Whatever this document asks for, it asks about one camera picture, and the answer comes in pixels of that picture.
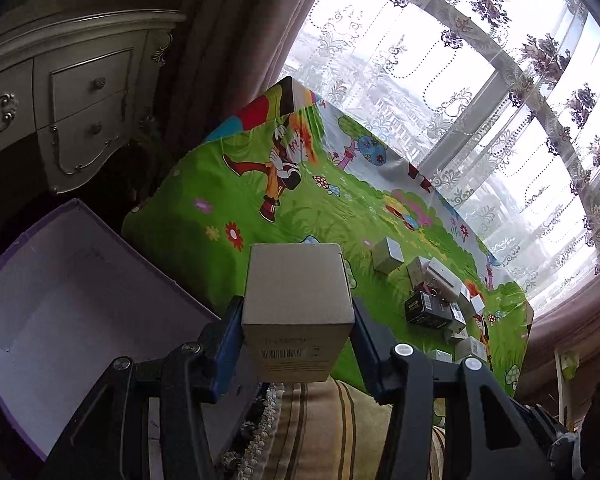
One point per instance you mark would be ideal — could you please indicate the purple storage box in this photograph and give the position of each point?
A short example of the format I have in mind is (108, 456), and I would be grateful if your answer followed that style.
(80, 290)

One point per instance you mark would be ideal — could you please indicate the green and white package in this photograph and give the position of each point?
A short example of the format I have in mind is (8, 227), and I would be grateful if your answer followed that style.
(569, 365)

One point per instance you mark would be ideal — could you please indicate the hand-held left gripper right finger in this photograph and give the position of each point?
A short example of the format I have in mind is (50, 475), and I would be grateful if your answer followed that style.
(369, 357)

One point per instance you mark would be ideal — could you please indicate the striped cushion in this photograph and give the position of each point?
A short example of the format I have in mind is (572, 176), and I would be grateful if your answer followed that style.
(325, 435)

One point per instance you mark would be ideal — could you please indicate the small white box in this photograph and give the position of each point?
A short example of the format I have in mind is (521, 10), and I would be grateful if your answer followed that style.
(458, 320)
(416, 269)
(469, 347)
(476, 305)

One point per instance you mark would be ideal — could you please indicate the floral lace sheer curtain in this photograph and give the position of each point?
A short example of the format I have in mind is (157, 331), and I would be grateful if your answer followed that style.
(455, 70)

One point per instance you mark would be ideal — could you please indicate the black box with barcode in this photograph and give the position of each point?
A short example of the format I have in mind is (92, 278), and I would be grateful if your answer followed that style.
(428, 310)

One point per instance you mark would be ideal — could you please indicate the brown cardboard box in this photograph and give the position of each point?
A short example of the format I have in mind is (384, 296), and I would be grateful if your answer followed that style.
(297, 290)

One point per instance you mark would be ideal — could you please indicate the grey box with pink mark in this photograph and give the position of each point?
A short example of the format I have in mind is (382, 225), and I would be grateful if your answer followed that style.
(387, 254)

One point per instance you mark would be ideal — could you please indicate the green cartoon printed tablecloth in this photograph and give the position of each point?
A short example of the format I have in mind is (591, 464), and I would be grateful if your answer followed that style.
(300, 210)

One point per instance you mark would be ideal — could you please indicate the pink drape curtain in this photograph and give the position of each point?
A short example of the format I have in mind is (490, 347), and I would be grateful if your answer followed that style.
(240, 25)
(575, 310)

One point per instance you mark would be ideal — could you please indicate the white ornate dresser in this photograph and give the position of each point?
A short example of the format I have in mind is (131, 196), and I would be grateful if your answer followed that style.
(80, 95)

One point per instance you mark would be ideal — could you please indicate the flat white box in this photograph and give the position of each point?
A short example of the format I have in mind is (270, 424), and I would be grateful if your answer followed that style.
(442, 279)

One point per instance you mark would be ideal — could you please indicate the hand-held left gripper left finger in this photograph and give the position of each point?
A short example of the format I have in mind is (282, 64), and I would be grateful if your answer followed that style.
(225, 357)

